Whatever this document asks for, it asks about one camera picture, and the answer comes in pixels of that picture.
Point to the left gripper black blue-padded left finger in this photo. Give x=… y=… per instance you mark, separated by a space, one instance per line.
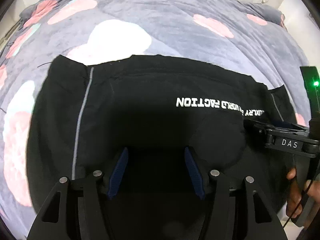
x=78 y=206

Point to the black hooded sweatshirt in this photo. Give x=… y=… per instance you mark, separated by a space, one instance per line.
x=155 y=126

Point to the person's right hand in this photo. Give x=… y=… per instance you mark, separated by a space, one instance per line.
x=293 y=208

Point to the grey floral fleece blanket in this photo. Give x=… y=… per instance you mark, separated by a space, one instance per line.
x=239 y=36

